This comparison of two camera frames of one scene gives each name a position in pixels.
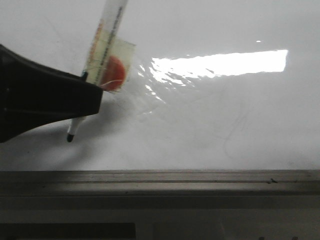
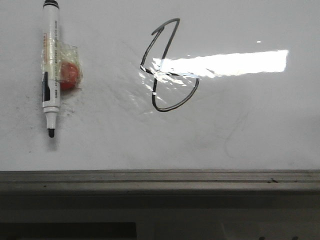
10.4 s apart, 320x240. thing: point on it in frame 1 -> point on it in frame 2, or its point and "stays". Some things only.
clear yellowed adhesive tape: (110, 62) -> (60, 61)
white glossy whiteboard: (213, 85) stays
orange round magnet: (114, 74) -> (69, 75)
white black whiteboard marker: (103, 38) -> (51, 63)
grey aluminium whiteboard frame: (160, 183) stays
